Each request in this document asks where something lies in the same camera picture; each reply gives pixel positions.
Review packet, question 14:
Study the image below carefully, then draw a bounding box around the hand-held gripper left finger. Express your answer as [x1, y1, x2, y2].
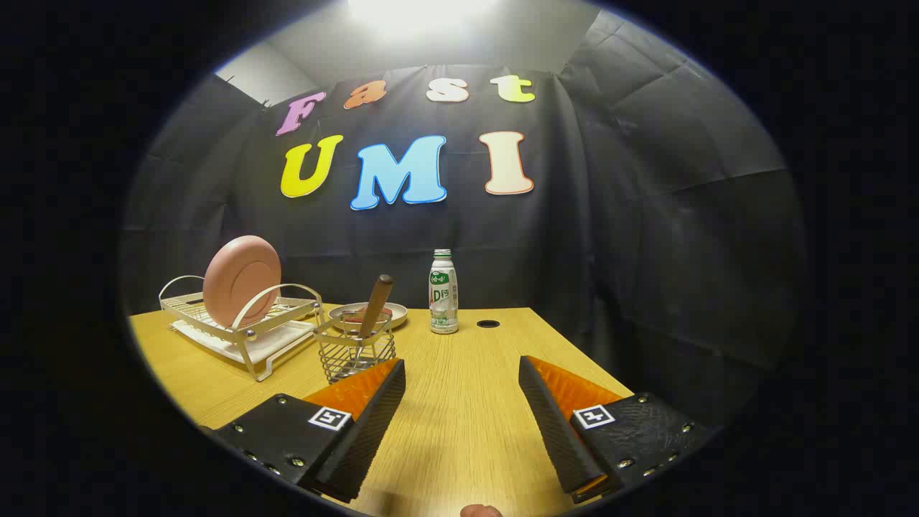
[205, 358, 407, 505]

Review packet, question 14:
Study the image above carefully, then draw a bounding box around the metal wire basket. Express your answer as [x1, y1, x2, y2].
[314, 316, 397, 385]

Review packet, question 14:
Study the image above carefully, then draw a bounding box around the black backdrop cloth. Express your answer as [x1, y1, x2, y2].
[118, 11, 808, 432]

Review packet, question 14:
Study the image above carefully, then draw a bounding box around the wooden handled spoon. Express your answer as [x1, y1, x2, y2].
[350, 274, 395, 363]

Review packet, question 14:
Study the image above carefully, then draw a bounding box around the beige plate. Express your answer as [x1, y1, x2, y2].
[328, 302, 409, 332]

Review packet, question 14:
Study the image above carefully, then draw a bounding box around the pink plate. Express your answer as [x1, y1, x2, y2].
[203, 236, 282, 328]

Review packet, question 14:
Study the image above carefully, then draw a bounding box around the white wire dish rack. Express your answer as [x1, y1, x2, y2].
[158, 275, 325, 381]

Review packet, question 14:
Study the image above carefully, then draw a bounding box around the white drink bottle green label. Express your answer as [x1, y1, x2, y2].
[429, 249, 460, 335]

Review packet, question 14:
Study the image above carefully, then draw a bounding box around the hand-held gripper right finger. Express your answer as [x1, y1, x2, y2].
[518, 355, 719, 505]

